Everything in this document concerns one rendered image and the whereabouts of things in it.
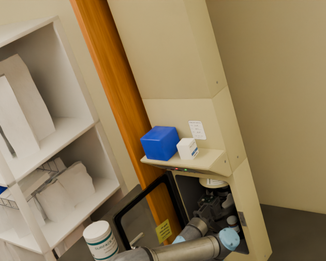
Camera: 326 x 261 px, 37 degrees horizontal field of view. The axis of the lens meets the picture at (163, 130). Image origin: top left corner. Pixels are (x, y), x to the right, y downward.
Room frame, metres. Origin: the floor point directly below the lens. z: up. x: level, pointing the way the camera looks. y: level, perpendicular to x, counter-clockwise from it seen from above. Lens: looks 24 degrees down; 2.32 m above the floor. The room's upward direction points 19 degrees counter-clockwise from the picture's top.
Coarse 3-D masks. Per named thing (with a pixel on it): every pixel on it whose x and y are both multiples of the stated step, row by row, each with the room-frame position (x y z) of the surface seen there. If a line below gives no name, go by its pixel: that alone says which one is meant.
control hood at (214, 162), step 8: (176, 152) 1.59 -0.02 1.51; (200, 152) 1.53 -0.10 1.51; (208, 152) 1.51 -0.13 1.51; (216, 152) 1.49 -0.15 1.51; (224, 152) 1.47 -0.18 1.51; (144, 160) 1.62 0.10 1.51; (152, 160) 1.59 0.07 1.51; (168, 160) 1.55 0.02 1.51; (176, 160) 1.53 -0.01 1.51; (184, 160) 1.51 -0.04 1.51; (192, 160) 1.49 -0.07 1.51; (200, 160) 1.47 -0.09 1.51; (208, 160) 1.45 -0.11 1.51; (216, 160) 1.44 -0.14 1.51; (224, 160) 1.47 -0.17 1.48; (184, 168) 1.51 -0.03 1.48; (192, 168) 1.46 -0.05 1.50; (200, 168) 1.43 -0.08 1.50; (208, 168) 1.41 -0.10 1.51; (216, 168) 1.43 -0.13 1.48; (224, 168) 1.46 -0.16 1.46; (224, 176) 1.47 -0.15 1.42
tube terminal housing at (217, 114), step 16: (224, 96) 1.53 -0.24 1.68; (160, 112) 1.66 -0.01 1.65; (176, 112) 1.60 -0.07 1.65; (192, 112) 1.55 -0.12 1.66; (208, 112) 1.50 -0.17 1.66; (224, 112) 1.52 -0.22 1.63; (176, 128) 1.62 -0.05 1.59; (208, 128) 1.52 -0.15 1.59; (224, 128) 1.50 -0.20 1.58; (208, 144) 1.53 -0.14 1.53; (224, 144) 1.48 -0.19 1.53; (240, 144) 1.55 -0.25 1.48; (240, 160) 1.53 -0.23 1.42; (192, 176) 1.62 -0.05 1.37; (208, 176) 1.57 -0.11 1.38; (240, 176) 1.51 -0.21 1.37; (240, 192) 1.49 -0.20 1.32; (240, 208) 1.49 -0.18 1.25; (256, 208) 1.54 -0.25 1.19; (256, 224) 1.52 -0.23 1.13; (256, 240) 1.50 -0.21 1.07; (240, 256) 1.54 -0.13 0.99; (256, 256) 1.48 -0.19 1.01
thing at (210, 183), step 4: (200, 180) 1.64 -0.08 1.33; (204, 180) 1.62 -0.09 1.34; (208, 180) 1.60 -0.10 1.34; (212, 180) 1.59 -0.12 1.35; (216, 180) 1.58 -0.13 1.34; (220, 180) 1.58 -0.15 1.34; (204, 184) 1.61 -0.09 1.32; (208, 184) 1.60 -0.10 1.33; (212, 184) 1.58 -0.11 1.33; (216, 184) 1.58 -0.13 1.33; (220, 184) 1.57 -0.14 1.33; (224, 184) 1.57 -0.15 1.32; (228, 184) 1.57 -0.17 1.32
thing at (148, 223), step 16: (160, 176) 1.67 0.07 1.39; (160, 192) 1.65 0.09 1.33; (144, 208) 1.59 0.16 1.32; (160, 208) 1.63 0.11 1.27; (128, 224) 1.53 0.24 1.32; (144, 224) 1.57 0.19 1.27; (160, 224) 1.62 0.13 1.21; (176, 224) 1.66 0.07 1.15; (128, 240) 1.51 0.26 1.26; (144, 240) 1.55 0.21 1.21; (160, 240) 1.60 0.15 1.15
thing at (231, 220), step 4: (220, 196) 1.62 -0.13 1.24; (224, 196) 1.61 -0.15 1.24; (220, 200) 1.63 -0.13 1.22; (224, 200) 1.62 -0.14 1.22; (220, 204) 1.63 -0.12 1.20; (232, 212) 1.61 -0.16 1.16; (236, 212) 1.61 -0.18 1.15; (224, 216) 1.63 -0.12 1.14; (228, 216) 1.62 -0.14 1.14; (232, 216) 1.61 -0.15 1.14; (236, 216) 1.61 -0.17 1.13; (224, 220) 1.64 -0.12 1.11; (228, 220) 1.62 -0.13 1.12; (232, 220) 1.61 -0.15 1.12; (236, 220) 1.61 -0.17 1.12; (228, 224) 1.62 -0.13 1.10; (232, 224) 1.61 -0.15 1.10; (236, 224) 1.61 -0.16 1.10; (240, 224) 1.61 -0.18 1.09; (232, 228) 1.62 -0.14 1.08; (236, 228) 1.61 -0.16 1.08; (240, 228) 1.61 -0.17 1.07; (236, 232) 1.61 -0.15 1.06; (240, 232) 1.61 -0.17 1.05
